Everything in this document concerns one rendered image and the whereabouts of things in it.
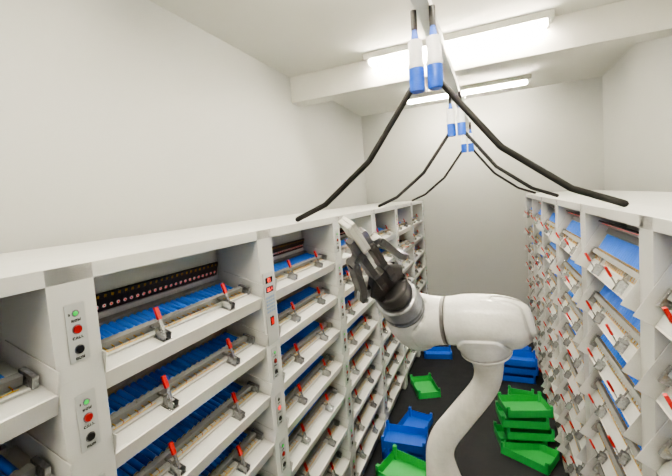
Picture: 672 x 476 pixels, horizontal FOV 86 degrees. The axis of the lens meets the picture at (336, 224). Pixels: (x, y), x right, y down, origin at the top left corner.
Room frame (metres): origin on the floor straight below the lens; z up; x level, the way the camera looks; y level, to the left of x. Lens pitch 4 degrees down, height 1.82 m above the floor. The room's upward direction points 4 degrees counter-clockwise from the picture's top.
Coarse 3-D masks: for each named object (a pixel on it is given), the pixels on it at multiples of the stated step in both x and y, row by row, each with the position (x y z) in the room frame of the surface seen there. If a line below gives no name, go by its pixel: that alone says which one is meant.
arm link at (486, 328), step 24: (456, 312) 0.70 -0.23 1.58; (480, 312) 0.68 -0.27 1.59; (504, 312) 0.67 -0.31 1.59; (528, 312) 0.67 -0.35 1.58; (456, 336) 0.70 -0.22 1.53; (480, 336) 0.68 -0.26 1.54; (504, 336) 0.66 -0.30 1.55; (528, 336) 0.65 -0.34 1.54; (480, 360) 0.69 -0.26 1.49; (504, 360) 0.68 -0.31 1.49; (480, 384) 0.73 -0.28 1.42; (456, 408) 0.77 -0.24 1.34; (480, 408) 0.74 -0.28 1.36; (432, 432) 0.82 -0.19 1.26; (456, 432) 0.77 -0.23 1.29; (432, 456) 0.81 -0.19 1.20
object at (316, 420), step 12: (336, 384) 2.00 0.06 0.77; (324, 396) 1.91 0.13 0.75; (336, 396) 1.97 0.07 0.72; (312, 408) 1.81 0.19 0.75; (324, 408) 1.84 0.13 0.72; (336, 408) 1.87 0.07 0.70; (300, 420) 1.71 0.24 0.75; (312, 420) 1.74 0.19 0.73; (324, 420) 1.76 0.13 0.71; (300, 432) 1.66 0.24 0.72; (312, 432) 1.67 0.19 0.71; (300, 444) 1.58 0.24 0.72; (312, 444) 1.61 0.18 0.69; (300, 456) 1.52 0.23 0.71
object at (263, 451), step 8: (256, 424) 1.37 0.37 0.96; (248, 432) 1.37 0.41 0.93; (256, 432) 1.35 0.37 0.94; (264, 432) 1.36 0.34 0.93; (272, 432) 1.34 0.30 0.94; (256, 440) 1.34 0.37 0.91; (264, 440) 1.35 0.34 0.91; (272, 440) 1.34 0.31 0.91; (248, 448) 1.30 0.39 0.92; (256, 448) 1.30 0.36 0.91; (264, 448) 1.31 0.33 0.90; (272, 448) 1.33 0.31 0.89; (248, 456) 1.26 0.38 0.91; (256, 456) 1.27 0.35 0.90; (264, 456) 1.28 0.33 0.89; (232, 464) 1.22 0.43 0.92; (256, 464) 1.23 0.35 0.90; (224, 472) 1.18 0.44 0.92; (240, 472) 1.19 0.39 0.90; (248, 472) 1.20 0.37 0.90; (256, 472) 1.24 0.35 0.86
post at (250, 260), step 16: (256, 240) 1.34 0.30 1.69; (224, 256) 1.41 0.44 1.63; (240, 256) 1.38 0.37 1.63; (256, 256) 1.35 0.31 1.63; (272, 256) 1.43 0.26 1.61; (240, 272) 1.38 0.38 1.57; (256, 272) 1.35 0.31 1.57; (240, 320) 1.39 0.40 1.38; (256, 320) 1.36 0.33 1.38; (256, 368) 1.36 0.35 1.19; (272, 368) 1.37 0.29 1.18; (272, 400) 1.35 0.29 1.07; (272, 416) 1.34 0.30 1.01; (288, 448) 1.42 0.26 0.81; (272, 464) 1.35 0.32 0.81; (288, 464) 1.41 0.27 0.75
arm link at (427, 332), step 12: (432, 300) 0.75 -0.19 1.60; (432, 312) 0.73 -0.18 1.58; (420, 324) 0.72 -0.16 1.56; (432, 324) 0.72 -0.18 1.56; (396, 336) 0.76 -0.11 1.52; (408, 336) 0.74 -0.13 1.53; (420, 336) 0.73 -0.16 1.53; (432, 336) 0.72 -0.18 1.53; (444, 336) 0.71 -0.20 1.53; (420, 348) 0.78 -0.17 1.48
